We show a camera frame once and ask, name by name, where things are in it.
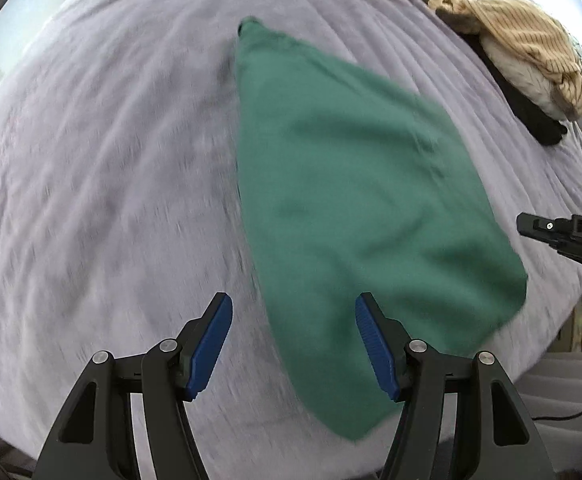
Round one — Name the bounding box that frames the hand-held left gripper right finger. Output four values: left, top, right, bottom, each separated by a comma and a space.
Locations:
354, 291, 556, 480

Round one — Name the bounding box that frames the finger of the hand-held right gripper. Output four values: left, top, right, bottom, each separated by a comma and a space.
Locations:
516, 212, 578, 252

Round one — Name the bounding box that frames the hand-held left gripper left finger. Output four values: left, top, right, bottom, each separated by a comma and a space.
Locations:
31, 291, 234, 480

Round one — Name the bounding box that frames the green shirt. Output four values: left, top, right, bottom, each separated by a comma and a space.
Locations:
234, 16, 530, 443

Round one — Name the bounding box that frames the black garment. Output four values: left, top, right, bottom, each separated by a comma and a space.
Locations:
450, 22, 569, 147

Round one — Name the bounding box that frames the beige pleated garment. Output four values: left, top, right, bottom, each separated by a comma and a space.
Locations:
485, 35, 580, 122

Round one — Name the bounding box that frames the lavender bed blanket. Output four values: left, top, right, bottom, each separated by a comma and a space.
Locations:
0, 0, 582, 476

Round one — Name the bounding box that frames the cream striped garment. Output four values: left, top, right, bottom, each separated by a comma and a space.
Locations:
428, 0, 582, 121

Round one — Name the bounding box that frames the black cable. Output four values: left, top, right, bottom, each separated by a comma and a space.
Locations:
530, 375, 582, 422

